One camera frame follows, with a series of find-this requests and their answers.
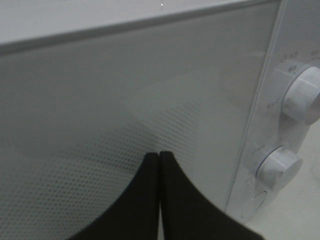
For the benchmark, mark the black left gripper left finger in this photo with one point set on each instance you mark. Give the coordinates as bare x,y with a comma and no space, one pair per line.
135,213

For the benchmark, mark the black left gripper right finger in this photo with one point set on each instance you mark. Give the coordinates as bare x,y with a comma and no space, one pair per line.
189,215

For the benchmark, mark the white dial knob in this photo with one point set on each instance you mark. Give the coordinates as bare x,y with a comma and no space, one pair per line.
302,100
279,168

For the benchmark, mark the white microwave door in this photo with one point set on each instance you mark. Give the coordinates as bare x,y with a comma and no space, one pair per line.
89,87

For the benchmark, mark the white microwave oven body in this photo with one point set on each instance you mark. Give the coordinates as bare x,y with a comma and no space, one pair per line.
294,46

